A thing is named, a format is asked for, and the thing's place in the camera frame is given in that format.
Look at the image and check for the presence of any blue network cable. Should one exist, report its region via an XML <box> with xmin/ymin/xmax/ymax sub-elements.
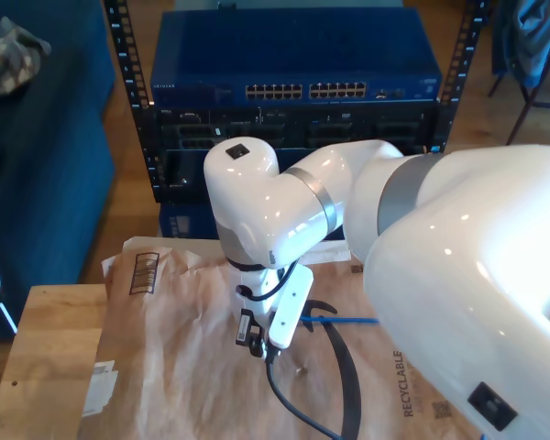
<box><xmin>300</xmin><ymin>313</ymin><xmax>488</xmax><ymax>440</ymax></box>

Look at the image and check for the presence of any long white tape strip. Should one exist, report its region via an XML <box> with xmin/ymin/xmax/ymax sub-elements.
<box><xmin>297</xmin><ymin>247</ymin><xmax>352</xmax><ymax>268</ymax></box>

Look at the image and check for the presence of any brown paper mailer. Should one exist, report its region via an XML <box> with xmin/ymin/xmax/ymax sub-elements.
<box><xmin>80</xmin><ymin>236</ymin><xmax>491</xmax><ymax>440</ymax></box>

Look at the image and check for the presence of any blue equipment case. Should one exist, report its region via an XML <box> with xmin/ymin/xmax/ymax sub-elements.
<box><xmin>158</xmin><ymin>201</ymin><xmax>349</xmax><ymax>242</ymax></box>

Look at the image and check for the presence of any torn white shipping label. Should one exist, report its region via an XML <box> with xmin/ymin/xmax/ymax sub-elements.
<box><xmin>81</xmin><ymin>359</ymin><xmax>120</xmax><ymax>418</ymax></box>

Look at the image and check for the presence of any black rack shelf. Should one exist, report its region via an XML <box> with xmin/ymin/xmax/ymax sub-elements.
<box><xmin>158</xmin><ymin>144</ymin><xmax>435</xmax><ymax>205</ymax></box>

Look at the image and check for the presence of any black rack server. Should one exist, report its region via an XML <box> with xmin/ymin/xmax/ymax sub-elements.
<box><xmin>151</xmin><ymin>104</ymin><xmax>442</xmax><ymax>152</ymax></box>

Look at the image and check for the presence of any camouflage cloth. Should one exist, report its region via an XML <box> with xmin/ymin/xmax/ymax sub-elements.
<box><xmin>0</xmin><ymin>9</ymin><xmax>53</xmax><ymax>100</ymax></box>

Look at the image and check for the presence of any blue jacket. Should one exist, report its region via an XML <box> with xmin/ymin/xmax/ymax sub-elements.
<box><xmin>491</xmin><ymin>0</ymin><xmax>550</xmax><ymax>89</ymax></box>

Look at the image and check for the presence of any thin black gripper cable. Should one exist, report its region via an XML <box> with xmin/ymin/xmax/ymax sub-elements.
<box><xmin>235</xmin><ymin>259</ymin><xmax>300</xmax><ymax>304</ymax></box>

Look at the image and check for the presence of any thick black camera cable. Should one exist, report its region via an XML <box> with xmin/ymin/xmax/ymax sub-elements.
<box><xmin>264</xmin><ymin>346</ymin><xmax>346</xmax><ymax>440</ymax></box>

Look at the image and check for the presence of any blue network switch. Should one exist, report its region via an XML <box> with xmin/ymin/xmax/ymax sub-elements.
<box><xmin>148</xmin><ymin>7</ymin><xmax>444</xmax><ymax>106</ymax></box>

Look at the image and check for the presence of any black perforated rack post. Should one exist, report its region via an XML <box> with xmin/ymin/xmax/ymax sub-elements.
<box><xmin>419</xmin><ymin>0</ymin><xmax>490</xmax><ymax>155</ymax></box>
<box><xmin>101</xmin><ymin>0</ymin><xmax>166</xmax><ymax>204</ymax></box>

